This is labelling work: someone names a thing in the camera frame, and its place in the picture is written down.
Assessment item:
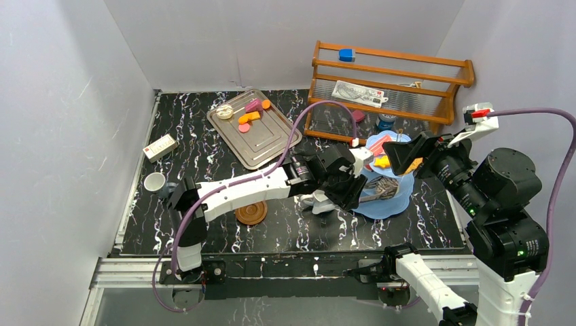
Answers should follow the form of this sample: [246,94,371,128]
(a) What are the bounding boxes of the steel food tongs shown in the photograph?
[359,176,399,203]

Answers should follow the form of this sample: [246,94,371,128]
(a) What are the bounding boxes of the white chocolate drizzled donut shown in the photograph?
[374,176,399,200]

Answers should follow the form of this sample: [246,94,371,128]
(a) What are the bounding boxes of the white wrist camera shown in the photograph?
[448,103,499,148]
[350,138,374,177]

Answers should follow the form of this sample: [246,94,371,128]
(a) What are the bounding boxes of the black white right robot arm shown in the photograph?
[344,132,550,325]

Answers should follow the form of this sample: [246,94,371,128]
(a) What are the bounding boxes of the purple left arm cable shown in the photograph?
[151,99,359,314]

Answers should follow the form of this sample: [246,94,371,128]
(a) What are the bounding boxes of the small grey white cup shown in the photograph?
[143,173,177,199]

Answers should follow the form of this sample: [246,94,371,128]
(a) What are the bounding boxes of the orange yellow pastry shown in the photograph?
[374,155,391,169]

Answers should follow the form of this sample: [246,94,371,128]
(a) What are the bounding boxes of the maroon heart-shaped object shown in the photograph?
[352,110,365,124]

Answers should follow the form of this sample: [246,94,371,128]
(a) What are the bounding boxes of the wooden two-tier shelf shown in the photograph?
[304,41,475,143]

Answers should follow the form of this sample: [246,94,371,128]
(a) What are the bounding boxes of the pink round macaron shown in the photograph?
[238,123,251,133]

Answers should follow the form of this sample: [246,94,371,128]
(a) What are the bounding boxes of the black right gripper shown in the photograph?
[380,127,488,216]

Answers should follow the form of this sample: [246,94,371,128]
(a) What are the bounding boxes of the packaged ruler protractor set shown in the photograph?
[331,80,389,108]

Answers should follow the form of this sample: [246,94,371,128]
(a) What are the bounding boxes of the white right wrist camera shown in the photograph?
[448,103,499,148]

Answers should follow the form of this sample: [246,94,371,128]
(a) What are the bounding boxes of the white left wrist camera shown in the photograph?
[350,138,374,177]

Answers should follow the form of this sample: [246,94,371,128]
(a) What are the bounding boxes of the white ceramic mug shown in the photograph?
[298,190,338,215]

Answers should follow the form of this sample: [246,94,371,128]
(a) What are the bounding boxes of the brown chocolate chip cookie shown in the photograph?
[403,158,423,175]

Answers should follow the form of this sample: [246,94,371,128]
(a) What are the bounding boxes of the blue three-tier cake stand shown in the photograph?
[354,130,415,219]

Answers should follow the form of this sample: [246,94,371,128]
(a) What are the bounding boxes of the magenta cake wedge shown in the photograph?
[244,99,264,113]

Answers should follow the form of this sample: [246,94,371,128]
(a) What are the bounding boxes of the blue lidded jar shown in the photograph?
[376,114,397,131]

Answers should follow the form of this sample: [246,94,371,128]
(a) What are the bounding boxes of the white iced round pastry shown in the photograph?
[215,104,234,120]

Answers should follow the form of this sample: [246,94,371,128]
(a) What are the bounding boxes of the small white cardboard box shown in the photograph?
[143,134,178,163]

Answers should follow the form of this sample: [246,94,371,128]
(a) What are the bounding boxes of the pink layered cake slice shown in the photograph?
[368,134,392,157]

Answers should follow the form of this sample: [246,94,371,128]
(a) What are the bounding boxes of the steel serving tray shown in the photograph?
[206,89,302,170]

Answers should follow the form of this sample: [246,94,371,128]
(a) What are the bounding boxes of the blue block on shelf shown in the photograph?
[338,48,356,62]

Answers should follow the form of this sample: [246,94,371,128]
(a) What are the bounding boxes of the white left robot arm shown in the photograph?
[169,144,374,283]

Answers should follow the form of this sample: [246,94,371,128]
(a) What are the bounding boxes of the brown wooden round coaster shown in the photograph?
[234,201,268,225]

